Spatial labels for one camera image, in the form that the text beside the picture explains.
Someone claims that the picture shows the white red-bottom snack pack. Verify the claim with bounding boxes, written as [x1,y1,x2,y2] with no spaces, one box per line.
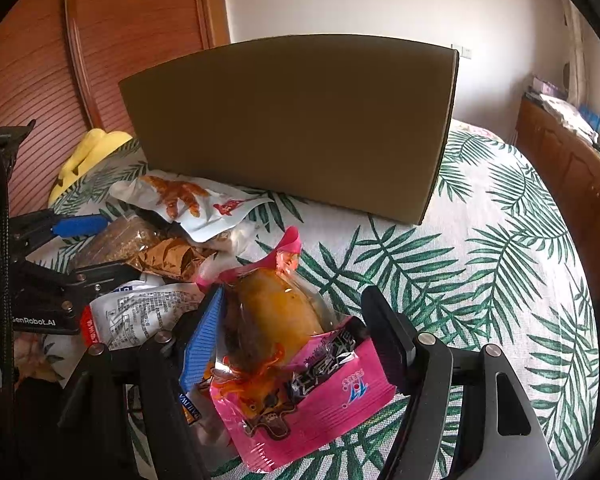
[80,275,204,350]

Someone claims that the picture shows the pink chicken leg snack pack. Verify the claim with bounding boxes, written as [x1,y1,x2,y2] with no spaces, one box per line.
[196,226,396,474]

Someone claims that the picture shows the wooden window-side cabinet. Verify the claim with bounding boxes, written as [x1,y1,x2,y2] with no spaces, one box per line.
[516,98,600,301]

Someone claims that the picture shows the brown cracker snack packet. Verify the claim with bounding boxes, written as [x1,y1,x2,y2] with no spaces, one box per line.
[69,214,163,271]

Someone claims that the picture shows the wooden louvered wardrobe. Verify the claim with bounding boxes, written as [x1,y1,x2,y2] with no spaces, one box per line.
[0,0,230,216]

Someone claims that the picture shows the small round fan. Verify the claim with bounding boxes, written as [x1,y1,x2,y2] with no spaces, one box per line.
[562,62,570,91]

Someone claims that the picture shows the person's left hand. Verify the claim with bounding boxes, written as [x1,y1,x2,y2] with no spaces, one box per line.
[0,333,45,388]

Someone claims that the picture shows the white chicken feet snack pack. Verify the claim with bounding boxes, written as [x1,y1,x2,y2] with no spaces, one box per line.
[109,170,271,243]

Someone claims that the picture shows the gold brown snack wrapper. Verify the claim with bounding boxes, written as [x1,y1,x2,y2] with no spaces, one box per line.
[125,238,215,282]

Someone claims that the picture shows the yellow Pikachu plush toy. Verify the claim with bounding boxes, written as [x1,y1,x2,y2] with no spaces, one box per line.
[48,128,132,207]

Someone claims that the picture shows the patterned window curtain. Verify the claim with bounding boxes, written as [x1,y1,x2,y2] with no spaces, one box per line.
[560,0,588,107]

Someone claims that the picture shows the white blue duck gizzard pack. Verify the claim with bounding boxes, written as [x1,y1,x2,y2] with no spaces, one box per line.
[178,392,202,426]

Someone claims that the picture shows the brown cardboard box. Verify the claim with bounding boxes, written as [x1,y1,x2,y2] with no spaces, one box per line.
[119,35,460,224]

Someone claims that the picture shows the folded cloth on cabinet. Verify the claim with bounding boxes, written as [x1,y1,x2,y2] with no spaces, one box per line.
[539,93,597,145]

